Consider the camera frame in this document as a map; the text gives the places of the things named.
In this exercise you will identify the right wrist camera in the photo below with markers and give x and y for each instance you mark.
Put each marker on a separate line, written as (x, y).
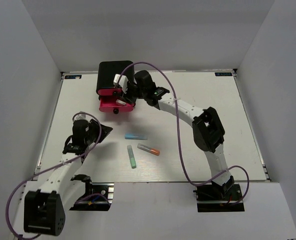
(121, 81)

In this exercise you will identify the green highlighter pen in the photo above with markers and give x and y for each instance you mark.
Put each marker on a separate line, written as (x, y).
(131, 156)

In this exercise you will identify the pink top drawer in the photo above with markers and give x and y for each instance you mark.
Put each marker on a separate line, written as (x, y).
(109, 91)

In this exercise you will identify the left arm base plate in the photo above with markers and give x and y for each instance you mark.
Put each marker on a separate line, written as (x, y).
(97, 197)

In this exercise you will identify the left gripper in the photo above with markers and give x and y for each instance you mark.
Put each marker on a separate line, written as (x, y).
(95, 125)

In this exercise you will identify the blue highlighter pen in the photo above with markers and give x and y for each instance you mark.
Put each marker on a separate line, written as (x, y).
(129, 136)

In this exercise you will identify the left blue table label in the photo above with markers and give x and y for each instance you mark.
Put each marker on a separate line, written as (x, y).
(74, 76)

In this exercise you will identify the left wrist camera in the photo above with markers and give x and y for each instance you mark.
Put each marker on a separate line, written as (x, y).
(80, 116)

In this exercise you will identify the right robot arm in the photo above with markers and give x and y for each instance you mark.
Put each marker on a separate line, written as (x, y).
(208, 131)

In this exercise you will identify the black drawer cabinet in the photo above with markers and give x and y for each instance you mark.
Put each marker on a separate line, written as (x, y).
(107, 70)

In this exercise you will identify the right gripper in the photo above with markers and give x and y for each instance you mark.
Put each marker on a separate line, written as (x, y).
(127, 96)

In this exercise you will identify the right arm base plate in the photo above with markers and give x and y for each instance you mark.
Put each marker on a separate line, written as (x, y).
(210, 201)

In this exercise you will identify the blue table label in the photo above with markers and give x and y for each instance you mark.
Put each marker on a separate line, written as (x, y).
(74, 76)
(223, 74)

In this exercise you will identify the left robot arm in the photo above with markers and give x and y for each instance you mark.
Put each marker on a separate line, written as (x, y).
(45, 207)

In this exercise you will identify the pink drawer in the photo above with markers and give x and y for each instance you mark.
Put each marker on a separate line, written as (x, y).
(108, 105)
(109, 91)

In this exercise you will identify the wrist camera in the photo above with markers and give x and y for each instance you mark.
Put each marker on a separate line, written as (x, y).
(80, 116)
(121, 81)

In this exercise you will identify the orange capped clear highlighter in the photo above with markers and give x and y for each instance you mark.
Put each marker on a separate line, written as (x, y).
(148, 149)

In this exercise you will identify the right blue table label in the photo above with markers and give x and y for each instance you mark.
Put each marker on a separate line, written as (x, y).
(223, 74)

